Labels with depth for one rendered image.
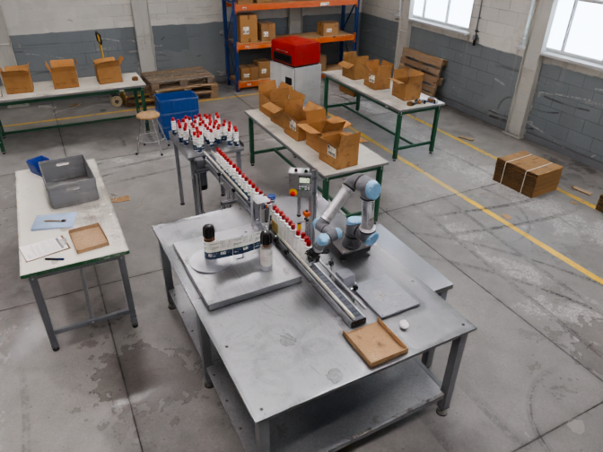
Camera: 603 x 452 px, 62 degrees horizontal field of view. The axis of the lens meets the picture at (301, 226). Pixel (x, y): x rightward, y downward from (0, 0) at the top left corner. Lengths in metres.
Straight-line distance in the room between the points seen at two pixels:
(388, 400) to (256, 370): 1.09
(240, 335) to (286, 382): 0.46
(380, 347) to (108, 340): 2.37
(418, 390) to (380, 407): 0.31
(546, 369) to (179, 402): 2.82
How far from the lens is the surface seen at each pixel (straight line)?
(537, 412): 4.17
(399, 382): 3.74
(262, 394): 2.80
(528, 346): 4.64
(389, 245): 3.94
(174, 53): 10.82
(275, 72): 9.19
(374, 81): 7.94
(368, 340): 3.09
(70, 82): 8.43
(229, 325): 3.17
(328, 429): 3.43
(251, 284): 3.39
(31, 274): 4.05
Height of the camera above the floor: 2.97
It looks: 31 degrees down
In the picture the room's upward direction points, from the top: 1 degrees clockwise
